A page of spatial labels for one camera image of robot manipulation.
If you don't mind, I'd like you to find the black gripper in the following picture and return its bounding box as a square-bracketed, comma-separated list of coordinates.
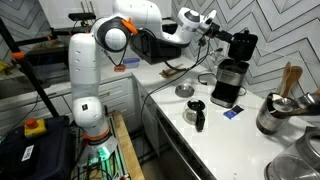
[206, 21, 236, 42]

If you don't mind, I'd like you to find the black silver coffee machine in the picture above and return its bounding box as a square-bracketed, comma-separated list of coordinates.
[210, 29, 259, 109]

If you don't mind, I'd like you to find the light wooden slotted spatula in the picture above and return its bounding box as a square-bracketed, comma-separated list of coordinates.
[164, 63, 185, 75]

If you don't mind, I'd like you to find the narrow wooden spatula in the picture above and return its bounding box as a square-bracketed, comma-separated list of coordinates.
[279, 60, 293, 96]

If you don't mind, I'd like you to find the dark wooden spoon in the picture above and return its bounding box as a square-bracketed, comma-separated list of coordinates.
[159, 68, 179, 79]

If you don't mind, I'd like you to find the wooden spoon round head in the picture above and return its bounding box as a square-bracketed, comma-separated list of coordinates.
[282, 65, 304, 98]

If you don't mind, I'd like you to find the blue packet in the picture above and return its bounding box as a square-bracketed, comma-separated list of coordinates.
[223, 104, 245, 120]

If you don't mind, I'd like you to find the black microwave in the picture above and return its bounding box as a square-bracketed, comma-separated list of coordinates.
[129, 19, 184, 65]

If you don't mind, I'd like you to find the metal ladle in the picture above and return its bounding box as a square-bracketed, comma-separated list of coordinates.
[271, 94, 300, 113]

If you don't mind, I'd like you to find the steel utensil holder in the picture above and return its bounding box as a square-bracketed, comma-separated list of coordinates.
[255, 92, 294, 136]

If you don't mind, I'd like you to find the blue lidded container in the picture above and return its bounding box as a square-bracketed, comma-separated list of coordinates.
[122, 57, 141, 69]

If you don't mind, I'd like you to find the metal scoop utensil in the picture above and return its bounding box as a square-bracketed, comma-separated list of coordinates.
[296, 89, 320, 117]

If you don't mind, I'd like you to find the red small object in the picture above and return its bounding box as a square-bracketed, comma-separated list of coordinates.
[113, 63, 127, 73]

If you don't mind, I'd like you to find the white counter base cabinet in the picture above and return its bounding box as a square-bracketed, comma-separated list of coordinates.
[133, 74, 161, 158]

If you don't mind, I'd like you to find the white drawer cabinet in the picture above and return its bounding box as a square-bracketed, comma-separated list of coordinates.
[61, 73, 141, 134]

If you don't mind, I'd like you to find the grey dishwasher front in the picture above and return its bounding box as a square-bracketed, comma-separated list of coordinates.
[155, 106, 218, 180]

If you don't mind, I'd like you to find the glass pitcher steel rim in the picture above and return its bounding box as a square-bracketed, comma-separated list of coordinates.
[264, 125, 320, 180]

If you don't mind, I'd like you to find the wooden cart top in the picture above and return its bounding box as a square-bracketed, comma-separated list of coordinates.
[111, 110, 146, 180]

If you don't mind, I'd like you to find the yellow emergency stop box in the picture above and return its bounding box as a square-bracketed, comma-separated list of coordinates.
[23, 118, 47, 138]

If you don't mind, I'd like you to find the black controller box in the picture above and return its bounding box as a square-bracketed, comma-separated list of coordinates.
[0, 115, 76, 180]

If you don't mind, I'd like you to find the white wall outlet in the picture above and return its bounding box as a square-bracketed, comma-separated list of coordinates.
[218, 36, 230, 56]

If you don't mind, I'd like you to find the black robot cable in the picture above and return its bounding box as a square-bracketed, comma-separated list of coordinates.
[143, 28, 214, 72]

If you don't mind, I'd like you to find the black coffee machine cord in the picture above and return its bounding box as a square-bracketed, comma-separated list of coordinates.
[197, 71, 248, 98]

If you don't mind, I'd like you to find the glass carafe black handle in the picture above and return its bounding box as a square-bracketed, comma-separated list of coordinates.
[182, 98, 208, 132]

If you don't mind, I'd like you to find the long black power cable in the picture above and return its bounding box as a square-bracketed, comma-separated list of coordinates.
[139, 47, 224, 163]

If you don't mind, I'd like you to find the black stereo camera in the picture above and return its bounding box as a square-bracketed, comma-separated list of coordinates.
[68, 12, 97, 22]

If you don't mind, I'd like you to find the metal robot stand frame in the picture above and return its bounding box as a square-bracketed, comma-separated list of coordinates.
[74, 106, 132, 180]

